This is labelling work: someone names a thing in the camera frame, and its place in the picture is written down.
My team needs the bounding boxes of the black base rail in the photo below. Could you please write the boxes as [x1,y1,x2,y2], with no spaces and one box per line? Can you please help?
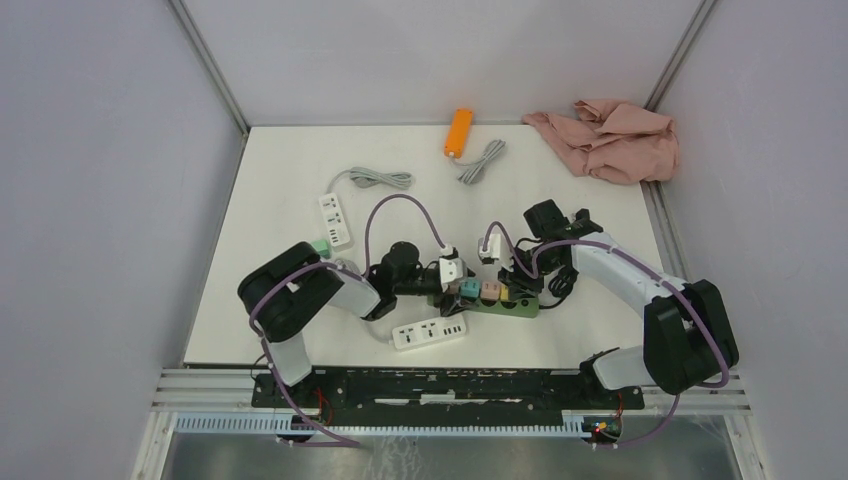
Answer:
[251,366,645,427]

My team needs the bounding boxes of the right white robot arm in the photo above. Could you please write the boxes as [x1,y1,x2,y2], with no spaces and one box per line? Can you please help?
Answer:
[478,199,739,408]

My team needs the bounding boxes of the teal plug on green strip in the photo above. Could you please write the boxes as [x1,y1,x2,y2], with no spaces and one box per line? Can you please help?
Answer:
[458,278,481,300]

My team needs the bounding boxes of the purple cable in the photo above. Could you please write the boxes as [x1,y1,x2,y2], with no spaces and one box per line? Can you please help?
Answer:
[483,220,731,452]
[248,193,455,448]

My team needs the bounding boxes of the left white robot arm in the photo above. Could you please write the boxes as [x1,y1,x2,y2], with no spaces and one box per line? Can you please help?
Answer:
[237,241,477,407]

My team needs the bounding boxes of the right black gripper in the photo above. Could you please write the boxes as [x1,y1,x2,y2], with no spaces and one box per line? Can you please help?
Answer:
[497,245,563,301]

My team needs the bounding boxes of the black power cable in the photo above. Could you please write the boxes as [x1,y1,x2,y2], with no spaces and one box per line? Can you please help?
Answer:
[537,264,584,311]

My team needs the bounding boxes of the long white power strip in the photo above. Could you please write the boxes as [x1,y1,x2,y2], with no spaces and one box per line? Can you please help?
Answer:
[392,314,468,351]

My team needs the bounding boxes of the pink crumpled cloth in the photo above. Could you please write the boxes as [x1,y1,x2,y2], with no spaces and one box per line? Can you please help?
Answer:
[522,99,680,185]

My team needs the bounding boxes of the grey cable of small strip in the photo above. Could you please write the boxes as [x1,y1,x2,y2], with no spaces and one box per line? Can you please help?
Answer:
[327,166,415,197]

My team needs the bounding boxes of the orange power strip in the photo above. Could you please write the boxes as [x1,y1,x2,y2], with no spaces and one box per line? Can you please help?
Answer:
[443,108,473,159]

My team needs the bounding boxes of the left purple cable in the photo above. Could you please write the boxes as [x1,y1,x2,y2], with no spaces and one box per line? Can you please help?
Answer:
[248,193,455,448]

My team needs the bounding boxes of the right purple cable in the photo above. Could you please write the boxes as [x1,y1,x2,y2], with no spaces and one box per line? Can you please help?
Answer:
[483,220,731,452]

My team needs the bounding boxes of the beige plug on green strip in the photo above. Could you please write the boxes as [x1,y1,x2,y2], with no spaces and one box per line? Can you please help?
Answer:
[479,281,502,301]

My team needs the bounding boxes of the small white power strip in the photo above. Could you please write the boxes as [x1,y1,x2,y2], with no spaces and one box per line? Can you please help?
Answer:
[317,193,353,252]

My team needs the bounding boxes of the dark green power strip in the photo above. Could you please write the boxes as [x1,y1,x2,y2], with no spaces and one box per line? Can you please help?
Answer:
[426,294,540,319]

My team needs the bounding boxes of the grey cable of orange strip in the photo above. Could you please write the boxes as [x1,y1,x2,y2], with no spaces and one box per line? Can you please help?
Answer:
[453,138,508,186]

